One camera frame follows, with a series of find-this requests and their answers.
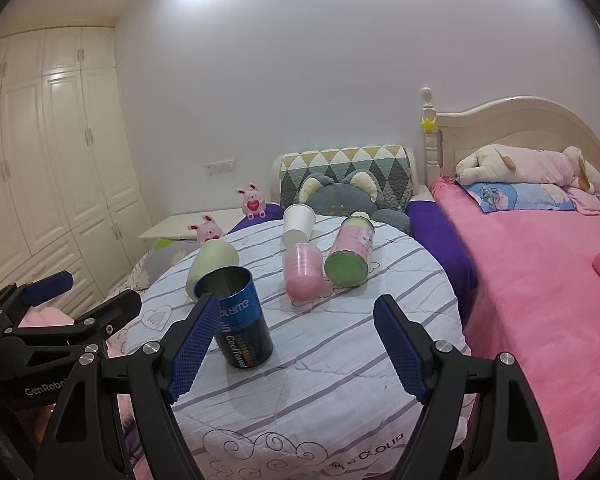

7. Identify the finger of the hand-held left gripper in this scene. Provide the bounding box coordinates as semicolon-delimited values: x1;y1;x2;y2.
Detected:
67;289;143;357
0;270;75;334

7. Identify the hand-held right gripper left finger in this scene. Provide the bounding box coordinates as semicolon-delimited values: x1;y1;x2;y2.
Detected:
35;293;223;480

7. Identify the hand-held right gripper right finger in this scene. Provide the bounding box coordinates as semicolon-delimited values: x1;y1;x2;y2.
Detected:
372;294;564;480

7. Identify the dark blue metal cup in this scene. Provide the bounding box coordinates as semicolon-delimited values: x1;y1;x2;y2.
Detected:
194;266;275;370

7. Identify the pale green cup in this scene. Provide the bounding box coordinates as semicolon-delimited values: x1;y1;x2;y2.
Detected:
186;239;241;303

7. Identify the pink plastic cup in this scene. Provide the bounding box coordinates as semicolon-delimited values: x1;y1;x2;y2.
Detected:
282;242;326;299

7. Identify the white paper cup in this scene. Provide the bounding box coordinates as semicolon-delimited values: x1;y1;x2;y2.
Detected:
282;203;317;248

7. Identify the grey and green cushion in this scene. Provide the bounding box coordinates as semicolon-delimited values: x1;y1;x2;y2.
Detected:
130;238;193;292

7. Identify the white nightstand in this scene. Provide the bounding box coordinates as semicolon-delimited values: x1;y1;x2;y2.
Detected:
138;208;246;243

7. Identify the pink rabbit toy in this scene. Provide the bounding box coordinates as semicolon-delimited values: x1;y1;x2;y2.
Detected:
189;215;224;247
237;182;267;221

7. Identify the pink and green can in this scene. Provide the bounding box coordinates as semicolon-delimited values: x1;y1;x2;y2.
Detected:
323;212;376;288

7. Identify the cream wardrobe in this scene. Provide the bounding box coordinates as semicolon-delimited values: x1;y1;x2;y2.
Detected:
0;25;153;301

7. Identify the pink fleece blanket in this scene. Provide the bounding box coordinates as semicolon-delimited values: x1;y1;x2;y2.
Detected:
430;175;600;480

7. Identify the grey cat cushion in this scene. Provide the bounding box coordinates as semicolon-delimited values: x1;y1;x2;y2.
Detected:
298;170;412;233

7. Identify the diamond pattern quilted cover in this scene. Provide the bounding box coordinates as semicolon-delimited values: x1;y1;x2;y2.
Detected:
279;146;415;208

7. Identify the blue printed pillow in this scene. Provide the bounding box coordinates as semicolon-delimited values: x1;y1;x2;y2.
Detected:
462;180;578;213

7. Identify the cream and pink plush dog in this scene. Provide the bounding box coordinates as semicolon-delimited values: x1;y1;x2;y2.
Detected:
455;144;600;193

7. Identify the cream bed headboard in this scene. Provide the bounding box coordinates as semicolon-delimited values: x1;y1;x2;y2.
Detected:
420;86;600;183

